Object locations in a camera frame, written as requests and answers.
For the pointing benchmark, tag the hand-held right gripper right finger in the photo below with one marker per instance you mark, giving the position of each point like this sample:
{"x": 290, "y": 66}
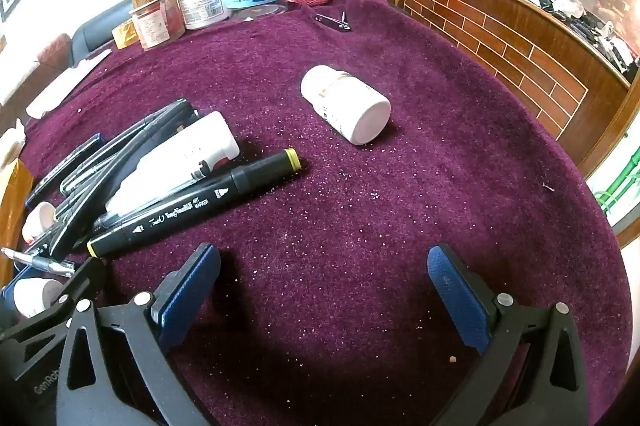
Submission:
{"x": 457, "y": 301}

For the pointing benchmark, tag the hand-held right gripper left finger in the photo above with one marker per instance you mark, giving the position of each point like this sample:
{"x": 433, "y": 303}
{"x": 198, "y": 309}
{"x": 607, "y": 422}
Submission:
{"x": 192, "y": 288}

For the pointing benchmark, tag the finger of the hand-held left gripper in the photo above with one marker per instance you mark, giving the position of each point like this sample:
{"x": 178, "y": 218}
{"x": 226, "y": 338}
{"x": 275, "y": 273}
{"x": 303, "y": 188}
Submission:
{"x": 80, "y": 281}

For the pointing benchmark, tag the silver ballpoint pen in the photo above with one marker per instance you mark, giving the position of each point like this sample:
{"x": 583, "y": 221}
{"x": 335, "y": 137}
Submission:
{"x": 35, "y": 262}

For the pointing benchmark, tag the black marker yellow cap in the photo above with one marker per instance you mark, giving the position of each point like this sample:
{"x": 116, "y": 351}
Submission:
{"x": 200, "y": 201}

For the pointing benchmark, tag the long white plastic bottle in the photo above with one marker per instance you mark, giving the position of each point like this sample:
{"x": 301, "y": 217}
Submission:
{"x": 185, "y": 156}

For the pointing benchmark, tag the white pill bottle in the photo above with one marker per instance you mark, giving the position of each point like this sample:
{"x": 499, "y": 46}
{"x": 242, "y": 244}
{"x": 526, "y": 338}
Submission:
{"x": 350, "y": 104}

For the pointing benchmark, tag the small white pink bottle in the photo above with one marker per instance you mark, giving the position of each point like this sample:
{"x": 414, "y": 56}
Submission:
{"x": 35, "y": 298}
{"x": 39, "y": 222}

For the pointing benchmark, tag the thin black marker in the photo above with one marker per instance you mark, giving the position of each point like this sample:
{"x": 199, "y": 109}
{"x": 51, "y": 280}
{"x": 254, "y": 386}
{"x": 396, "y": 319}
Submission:
{"x": 90, "y": 201}

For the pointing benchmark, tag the purple velvet tablecloth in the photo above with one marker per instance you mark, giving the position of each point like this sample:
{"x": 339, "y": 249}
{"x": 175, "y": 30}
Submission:
{"x": 350, "y": 216}

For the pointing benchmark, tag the white paper sheet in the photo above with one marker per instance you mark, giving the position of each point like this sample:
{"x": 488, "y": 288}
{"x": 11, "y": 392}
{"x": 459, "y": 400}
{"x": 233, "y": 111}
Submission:
{"x": 65, "y": 86}

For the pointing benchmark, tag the dark chair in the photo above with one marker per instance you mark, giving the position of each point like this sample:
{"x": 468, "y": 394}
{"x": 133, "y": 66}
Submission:
{"x": 97, "y": 29}

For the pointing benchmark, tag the wooden brick-pattern counter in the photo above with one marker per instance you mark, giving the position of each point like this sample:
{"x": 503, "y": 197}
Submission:
{"x": 525, "y": 56}

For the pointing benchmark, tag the clear jar orange contents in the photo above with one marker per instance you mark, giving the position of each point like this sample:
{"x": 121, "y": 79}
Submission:
{"x": 155, "y": 26}

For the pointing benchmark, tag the metal nail clipper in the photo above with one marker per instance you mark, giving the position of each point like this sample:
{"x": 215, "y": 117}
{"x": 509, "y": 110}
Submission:
{"x": 334, "y": 22}

